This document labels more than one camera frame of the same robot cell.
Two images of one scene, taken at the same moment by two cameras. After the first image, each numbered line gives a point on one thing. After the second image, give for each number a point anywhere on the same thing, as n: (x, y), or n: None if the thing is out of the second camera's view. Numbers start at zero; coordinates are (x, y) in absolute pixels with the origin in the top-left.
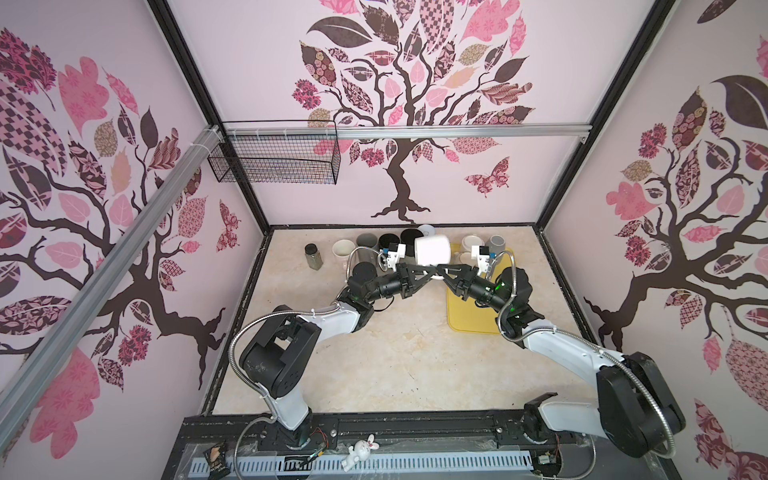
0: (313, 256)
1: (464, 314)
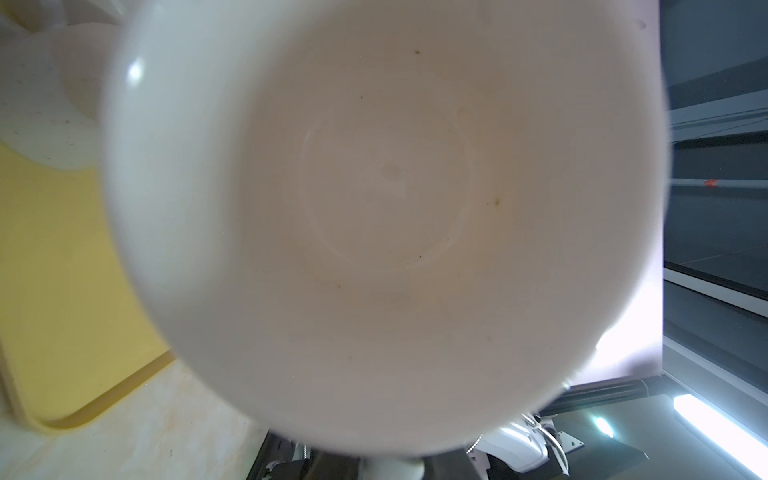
0: None
1: (76, 343)
